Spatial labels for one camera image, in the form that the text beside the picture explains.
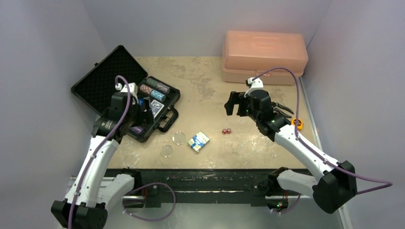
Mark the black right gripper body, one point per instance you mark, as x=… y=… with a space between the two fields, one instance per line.
x=239 y=105

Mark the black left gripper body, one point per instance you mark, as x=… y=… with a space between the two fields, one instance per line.
x=136 y=117

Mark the blue patterned card deck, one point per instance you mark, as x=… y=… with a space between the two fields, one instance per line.
x=156 y=107

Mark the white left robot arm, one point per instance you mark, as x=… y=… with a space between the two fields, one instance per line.
x=85 y=206

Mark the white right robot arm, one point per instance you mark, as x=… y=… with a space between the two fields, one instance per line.
x=331 y=183

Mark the black poker set case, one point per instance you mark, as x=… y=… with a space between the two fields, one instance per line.
x=96 y=89

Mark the purple chip stack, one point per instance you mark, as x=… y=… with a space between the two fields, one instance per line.
x=138 y=130

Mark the blue chip stack lower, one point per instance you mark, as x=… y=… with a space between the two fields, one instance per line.
x=158 y=95

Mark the clear round disc lower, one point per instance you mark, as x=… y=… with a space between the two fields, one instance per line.
x=166 y=151

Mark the clear round disc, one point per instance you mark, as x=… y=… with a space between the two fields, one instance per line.
x=179 y=138
x=166 y=151

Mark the yellow tape measure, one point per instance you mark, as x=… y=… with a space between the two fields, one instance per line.
x=298 y=123

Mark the pink plastic toolbox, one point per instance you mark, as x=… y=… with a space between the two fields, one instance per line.
x=248 y=54

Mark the clear round disc upper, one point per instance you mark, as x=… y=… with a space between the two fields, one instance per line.
x=179 y=138

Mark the blue striped card deck box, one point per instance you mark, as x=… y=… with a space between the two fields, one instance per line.
x=198 y=141

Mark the black handled pliers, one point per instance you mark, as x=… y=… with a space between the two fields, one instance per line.
x=282 y=110

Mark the black table edge rail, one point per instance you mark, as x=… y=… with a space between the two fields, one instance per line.
x=205 y=186

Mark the aluminium frame rail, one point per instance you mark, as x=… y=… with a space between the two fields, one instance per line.
x=71 y=183

